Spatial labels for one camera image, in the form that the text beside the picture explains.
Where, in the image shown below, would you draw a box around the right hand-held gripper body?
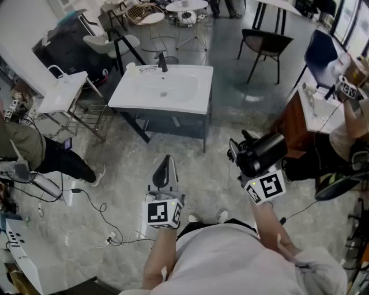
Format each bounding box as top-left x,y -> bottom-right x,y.
238,169 -> 287,206

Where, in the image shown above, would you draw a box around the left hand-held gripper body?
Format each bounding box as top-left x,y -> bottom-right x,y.
142,184 -> 187,230

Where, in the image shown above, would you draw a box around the black hair dryer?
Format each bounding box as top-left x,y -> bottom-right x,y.
235,130 -> 289,179

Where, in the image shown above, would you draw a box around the white sink basin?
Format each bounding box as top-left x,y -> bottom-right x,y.
107,64 -> 214,115

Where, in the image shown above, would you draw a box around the person's right forearm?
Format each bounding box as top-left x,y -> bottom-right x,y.
250,201 -> 304,262

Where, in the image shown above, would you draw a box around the person's left forearm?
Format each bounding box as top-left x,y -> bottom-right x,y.
142,227 -> 179,290

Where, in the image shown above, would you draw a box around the person's black shorts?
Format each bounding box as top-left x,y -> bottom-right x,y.
176,218 -> 258,240

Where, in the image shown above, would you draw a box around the dark vanity cabinet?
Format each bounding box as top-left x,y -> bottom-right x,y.
116,105 -> 213,153

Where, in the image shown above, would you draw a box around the brown wooden cabinet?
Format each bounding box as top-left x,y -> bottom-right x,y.
270,89 -> 318,160

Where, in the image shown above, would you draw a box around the person's white shirt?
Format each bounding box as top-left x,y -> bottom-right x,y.
119,223 -> 349,295

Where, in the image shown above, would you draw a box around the metal sink stand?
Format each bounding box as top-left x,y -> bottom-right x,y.
45,83 -> 109,142

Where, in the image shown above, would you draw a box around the white countertop sink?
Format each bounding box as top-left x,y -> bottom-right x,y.
298,83 -> 347,135

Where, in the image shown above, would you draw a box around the silver faucet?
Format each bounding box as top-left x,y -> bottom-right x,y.
302,82 -> 318,118

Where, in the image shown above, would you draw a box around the black faucet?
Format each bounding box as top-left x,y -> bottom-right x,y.
157,52 -> 169,73

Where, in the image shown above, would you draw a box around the small white sink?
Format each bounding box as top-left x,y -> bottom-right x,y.
37,71 -> 88,114

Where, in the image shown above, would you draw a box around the dark blue chair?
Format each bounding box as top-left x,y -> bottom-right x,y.
293,28 -> 340,90

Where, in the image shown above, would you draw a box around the white box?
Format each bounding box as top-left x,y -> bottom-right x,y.
5,218 -> 44,295

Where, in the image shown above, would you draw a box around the white padded chair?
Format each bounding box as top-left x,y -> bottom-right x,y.
82,34 -> 147,70

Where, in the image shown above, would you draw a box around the chrome faucet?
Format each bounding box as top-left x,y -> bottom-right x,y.
47,65 -> 69,84

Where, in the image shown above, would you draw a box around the black-legged table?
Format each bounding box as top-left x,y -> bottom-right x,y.
251,0 -> 303,36

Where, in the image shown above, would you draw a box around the white round table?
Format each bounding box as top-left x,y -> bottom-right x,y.
165,0 -> 209,53

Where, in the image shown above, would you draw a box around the black cabinet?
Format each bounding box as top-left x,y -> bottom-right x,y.
32,16 -> 111,88

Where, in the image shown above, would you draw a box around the black floor cable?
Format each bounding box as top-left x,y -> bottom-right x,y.
11,184 -> 156,248

